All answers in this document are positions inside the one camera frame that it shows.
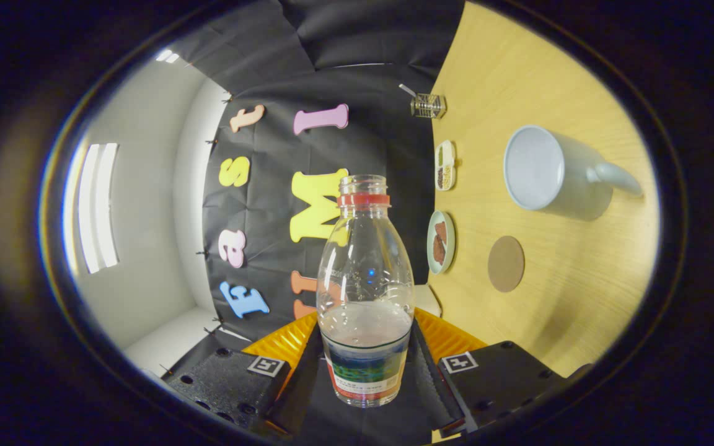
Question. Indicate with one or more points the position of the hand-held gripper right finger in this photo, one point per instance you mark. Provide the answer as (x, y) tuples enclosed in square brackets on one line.
[(437, 390)]

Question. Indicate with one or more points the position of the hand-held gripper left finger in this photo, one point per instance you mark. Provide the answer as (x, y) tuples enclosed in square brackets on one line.
[(298, 384)]

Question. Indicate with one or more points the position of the clear plastic juice bottle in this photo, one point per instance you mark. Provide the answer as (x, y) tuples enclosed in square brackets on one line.
[(366, 266)]

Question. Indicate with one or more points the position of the round brown coaster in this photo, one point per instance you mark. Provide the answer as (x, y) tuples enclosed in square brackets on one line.
[(506, 263)]

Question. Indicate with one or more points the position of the white cup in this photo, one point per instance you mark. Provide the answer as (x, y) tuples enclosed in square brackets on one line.
[(574, 179)]

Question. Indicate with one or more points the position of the white toaster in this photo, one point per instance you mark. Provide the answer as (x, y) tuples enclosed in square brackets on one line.
[(426, 300)]

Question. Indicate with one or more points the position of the brown meat piece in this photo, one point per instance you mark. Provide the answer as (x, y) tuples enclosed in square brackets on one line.
[(442, 229), (439, 253)]

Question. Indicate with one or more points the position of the pale green plate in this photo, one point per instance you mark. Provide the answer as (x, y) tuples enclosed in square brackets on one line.
[(431, 248)]

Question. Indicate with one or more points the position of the wooden table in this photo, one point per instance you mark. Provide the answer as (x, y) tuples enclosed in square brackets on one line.
[(580, 297)]

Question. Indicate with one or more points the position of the black backdrop cloth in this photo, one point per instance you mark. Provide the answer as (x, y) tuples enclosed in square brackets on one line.
[(270, 204)]

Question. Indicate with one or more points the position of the small white seasoning dish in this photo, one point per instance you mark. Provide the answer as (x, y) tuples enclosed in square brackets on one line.
[(445, 164)]

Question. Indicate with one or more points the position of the square glass container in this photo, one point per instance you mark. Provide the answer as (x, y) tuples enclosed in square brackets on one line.
[(428, 106)]

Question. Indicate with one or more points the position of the small metal spoon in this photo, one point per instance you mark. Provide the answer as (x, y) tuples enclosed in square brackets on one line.
[(406, 90)]

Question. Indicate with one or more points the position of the small ceiling light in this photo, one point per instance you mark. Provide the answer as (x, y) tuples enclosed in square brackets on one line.
[(167, 56)]

